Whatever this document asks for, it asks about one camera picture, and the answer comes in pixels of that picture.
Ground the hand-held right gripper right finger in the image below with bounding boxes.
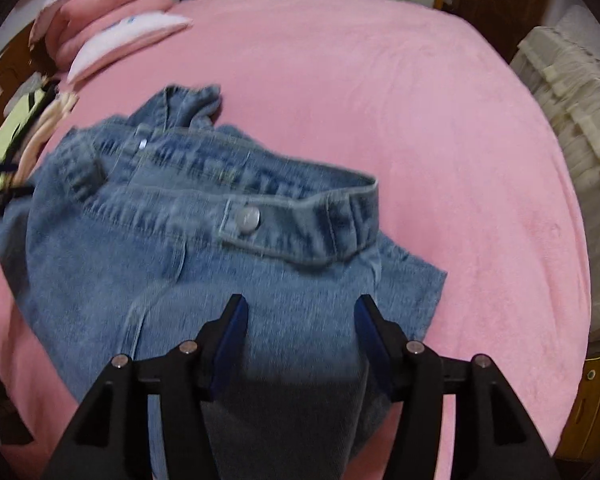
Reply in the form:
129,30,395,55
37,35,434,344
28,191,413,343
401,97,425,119
354,294,563,480

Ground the green and black garment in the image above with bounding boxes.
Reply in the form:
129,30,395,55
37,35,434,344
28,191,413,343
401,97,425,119
0,85,57,191

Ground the pale pink folded cloth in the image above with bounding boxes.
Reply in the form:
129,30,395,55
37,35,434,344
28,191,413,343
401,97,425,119
17,91,79,181

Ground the wooden headboard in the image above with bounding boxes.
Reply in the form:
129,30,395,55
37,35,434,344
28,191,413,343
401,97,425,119
0,25,46,161

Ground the cream lace furniture cover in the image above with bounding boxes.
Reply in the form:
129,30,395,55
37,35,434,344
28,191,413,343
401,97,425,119
510,5,600,342

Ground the white printed pillow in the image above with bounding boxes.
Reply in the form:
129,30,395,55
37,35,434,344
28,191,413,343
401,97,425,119
66,10,193,85

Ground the pink bed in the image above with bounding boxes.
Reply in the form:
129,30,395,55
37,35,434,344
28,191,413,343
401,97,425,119
0,0,593,480

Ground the wooden drawer cabinet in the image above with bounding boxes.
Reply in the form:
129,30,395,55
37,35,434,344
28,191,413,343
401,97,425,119
555,345,600,461

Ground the pink folded quilt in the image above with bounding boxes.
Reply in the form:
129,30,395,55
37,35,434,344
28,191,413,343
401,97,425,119
45,0,175,63

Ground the brown wooden door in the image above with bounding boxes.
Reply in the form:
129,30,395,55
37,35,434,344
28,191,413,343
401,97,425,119
435,0,556,61

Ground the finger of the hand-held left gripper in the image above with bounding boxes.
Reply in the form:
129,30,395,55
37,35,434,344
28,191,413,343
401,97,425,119
0,160,35,218

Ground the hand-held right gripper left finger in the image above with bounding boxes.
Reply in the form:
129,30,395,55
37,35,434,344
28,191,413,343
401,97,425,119
40,294,249,480

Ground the blue denim jacket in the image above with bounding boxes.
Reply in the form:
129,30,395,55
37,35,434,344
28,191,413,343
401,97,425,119
0,84,448,480

